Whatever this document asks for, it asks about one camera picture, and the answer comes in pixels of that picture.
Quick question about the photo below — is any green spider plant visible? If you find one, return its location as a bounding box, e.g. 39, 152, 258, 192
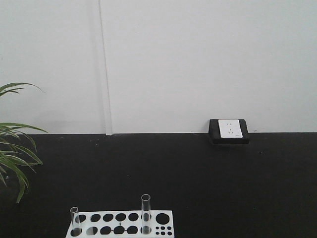
0, 82, 49, 204

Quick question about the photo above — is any short glass test tube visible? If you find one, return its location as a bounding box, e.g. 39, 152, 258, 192
70, 207, 81, 237

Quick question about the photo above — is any white wall socket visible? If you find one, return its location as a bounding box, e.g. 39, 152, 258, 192
218, 119, 243, 139

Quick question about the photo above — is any white test tube rack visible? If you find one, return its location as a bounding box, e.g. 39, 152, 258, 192
66, 210, 175, 238

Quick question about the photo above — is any black socket box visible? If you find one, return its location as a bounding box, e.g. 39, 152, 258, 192
209, 119, 250, 145

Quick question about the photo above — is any tall glass test tube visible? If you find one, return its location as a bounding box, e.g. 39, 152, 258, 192
141, 194, 151, 235

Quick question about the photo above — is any white wall cable duct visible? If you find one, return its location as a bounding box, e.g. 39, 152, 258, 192
98, 0, 113, 136

